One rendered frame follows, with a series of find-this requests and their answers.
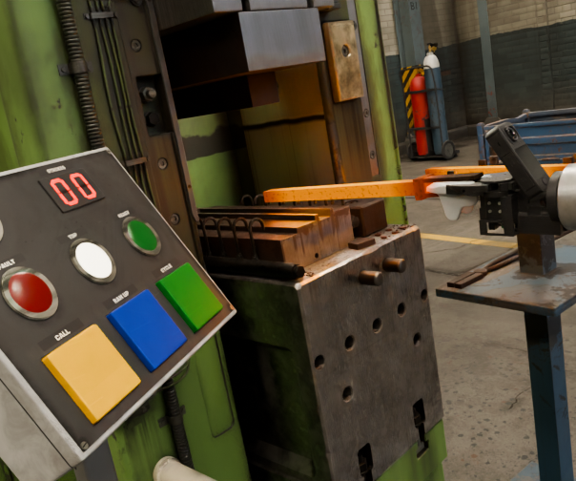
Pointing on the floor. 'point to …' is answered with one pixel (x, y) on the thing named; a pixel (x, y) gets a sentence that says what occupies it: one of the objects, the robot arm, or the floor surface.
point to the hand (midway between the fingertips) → (436, 182)
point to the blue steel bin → (554, 132)
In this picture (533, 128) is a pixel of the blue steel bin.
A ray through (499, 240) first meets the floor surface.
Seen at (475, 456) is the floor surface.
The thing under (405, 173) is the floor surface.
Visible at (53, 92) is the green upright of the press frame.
